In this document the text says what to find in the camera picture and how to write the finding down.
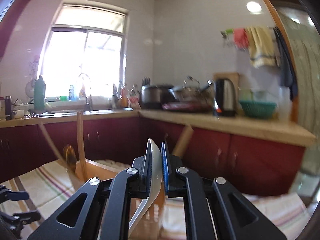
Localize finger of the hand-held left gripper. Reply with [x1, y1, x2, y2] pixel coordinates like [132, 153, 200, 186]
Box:
[0, 211, 42, 233]
[0, 185, 30, 202]

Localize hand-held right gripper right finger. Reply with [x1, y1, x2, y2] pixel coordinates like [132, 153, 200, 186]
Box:
[161, 141, 288, 240]

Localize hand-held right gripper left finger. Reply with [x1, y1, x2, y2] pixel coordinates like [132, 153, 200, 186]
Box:
[27, 155, 152, 240]

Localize white plastic rice paddle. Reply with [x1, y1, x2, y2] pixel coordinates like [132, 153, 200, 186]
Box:
[129, 138, 164, 238]

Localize beige perforated utensil holder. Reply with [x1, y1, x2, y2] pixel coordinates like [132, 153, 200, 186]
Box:
[75, 158, 167, 240]

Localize striped tablecloth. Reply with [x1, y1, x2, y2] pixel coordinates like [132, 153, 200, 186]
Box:
[0, 159, 312, 240]

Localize red tray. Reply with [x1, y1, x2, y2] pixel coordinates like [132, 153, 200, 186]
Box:
[162, 101, 215, 112]

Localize steel cooking pot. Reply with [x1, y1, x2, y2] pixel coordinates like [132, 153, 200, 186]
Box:
[141, 84, 174, 109]

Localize beige kitchen countertop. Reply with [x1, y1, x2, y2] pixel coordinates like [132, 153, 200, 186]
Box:
[0, 107, 317, 147]

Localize wok with glass lid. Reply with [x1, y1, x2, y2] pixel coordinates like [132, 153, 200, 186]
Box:
[170, 76, 216, 105]

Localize row of condiment bottles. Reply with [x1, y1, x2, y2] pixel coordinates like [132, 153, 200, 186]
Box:
[111, 81, 141, 108]

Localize red kitchen cabinets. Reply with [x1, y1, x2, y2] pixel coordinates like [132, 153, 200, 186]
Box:
[0, 116, 307, 197]

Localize black flask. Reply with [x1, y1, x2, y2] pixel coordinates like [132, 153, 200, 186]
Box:
[5, 95, 13, 121]

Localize steel electric kettle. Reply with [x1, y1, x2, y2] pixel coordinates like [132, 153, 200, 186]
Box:
[214, 78, 237, 117]

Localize green thermos bottle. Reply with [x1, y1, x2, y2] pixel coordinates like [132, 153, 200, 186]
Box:
[34, 75, 46, 110]

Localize small desk fan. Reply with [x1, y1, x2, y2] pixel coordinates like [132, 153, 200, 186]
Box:
[25, 79, 37, 98]

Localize green plastic colander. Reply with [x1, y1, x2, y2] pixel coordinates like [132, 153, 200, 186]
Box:
[239, 100, 277, 119]

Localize wooden cutting board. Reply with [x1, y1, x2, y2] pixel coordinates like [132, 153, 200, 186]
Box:
[213, 72, 240, 93]

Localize white strainer bowl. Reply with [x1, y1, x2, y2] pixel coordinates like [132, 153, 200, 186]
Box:
[239, 89, 270, 103]

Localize clear plastic pitcher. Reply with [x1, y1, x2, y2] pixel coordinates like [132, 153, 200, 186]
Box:
[277, 86, 292, 120]

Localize window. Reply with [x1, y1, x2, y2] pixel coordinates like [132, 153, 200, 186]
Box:
[37, 4, 130, 98]

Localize pink rubber gloves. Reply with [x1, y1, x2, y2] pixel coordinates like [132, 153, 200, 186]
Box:
[234, 28, 250, 49]

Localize dark hanging cloth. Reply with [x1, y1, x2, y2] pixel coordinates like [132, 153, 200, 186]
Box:
[274, 26, 298, 100]

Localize yellow towel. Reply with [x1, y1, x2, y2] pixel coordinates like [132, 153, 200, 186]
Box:
[245, 26, 277, 68]

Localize striped door curtain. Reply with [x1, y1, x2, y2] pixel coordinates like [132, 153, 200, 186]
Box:
[275, 5, 320, 143]

